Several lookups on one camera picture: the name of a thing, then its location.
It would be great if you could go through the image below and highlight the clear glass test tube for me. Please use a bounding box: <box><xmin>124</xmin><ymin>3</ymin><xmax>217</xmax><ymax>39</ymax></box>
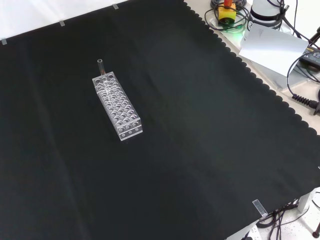
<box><xmin>96</xmin><ymin>58</ymin><xmax>107</xmax><ymax>82</ymax></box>

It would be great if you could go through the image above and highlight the clear test tube rack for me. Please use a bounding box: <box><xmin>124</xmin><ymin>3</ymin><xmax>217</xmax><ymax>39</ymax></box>
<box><xmin>91</xmin><ymin>71</ymin><xmax>144</xmax><ymax>142</ymax></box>

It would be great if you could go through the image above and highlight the black bench cloth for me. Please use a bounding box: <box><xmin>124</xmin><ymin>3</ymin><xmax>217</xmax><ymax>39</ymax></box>
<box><xmin>0</xmin><ymin>0</ymin><xmax>320</xmax><ymax>240</ymax></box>

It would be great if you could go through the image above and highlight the yellow stop button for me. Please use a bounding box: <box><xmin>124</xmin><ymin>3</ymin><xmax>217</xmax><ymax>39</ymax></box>
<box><xmin>217</xmin><ymin>0</ymin><xmax>237</xmax><ymax>25</ymax></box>

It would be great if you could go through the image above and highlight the pale board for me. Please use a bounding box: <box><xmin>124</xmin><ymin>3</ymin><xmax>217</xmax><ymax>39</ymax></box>
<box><xmin>238</xmin><ymin>23</ymin><xmax>310</xmax><ymax>77</ymax></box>

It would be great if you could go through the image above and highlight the white power strip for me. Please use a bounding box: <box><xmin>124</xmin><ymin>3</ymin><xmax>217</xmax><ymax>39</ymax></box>
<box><xmin>239</xmin><ymin>224</ymin><xmax>260</xmax><ymax>240</ymax></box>

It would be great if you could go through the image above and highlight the black power adapter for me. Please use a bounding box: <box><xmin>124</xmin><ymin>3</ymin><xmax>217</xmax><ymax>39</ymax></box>
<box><xmin>298</xmin><ymin>44</ymin><xmax>320</xmax><ymax>67</ymax></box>

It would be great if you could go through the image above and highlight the grey table leg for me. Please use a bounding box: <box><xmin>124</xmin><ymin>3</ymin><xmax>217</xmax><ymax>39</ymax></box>
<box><xmin>296</xmin><ymin>187</ymin><xmax>316</xmax><ymax>213</ymax></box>

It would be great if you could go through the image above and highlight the black tripod leg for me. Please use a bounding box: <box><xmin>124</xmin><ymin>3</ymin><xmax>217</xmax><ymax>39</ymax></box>
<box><xmin>309</xmin><ymin>24</ymin><xmax>320</xmax><ymax>49</ymax></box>

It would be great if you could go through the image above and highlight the black cable with ribbed plug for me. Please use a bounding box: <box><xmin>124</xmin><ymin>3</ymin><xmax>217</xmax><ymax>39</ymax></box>
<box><xmin>287</xmin><ymin>74</ymin><xmax>320</xmax><ymax>116</ymax></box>

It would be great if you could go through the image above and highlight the black cable bundle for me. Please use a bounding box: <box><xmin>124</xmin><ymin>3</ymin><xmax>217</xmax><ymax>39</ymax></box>
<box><xmin>257</xmin><ymin>198</ymin><xmax>301</xmax><ymax>240</ymax></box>

